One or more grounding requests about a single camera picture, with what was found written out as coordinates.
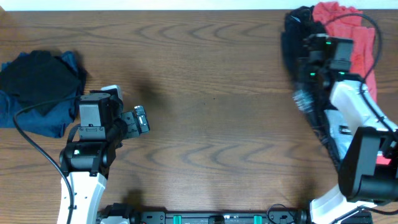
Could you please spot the folded black garment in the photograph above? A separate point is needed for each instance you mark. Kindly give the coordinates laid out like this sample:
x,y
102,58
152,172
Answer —
x,y
40,76

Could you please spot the red t-shirt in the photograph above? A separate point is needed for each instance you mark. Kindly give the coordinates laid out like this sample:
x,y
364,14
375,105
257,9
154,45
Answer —
x,y
336,22

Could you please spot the folded blue garment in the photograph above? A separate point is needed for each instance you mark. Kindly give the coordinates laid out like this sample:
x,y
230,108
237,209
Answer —
x,y
48,120

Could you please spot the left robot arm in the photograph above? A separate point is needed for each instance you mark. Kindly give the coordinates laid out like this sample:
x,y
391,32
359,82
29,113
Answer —
x,y
90,151

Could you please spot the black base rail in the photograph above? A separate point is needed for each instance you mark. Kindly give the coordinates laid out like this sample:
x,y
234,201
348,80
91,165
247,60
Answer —
x,y
121,213

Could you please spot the black printed cycling jersey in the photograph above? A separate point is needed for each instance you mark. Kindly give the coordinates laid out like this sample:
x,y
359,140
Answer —
x,y
325,120

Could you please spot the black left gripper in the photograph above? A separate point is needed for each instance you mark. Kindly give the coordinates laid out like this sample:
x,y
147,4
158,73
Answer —
x,y
129,123

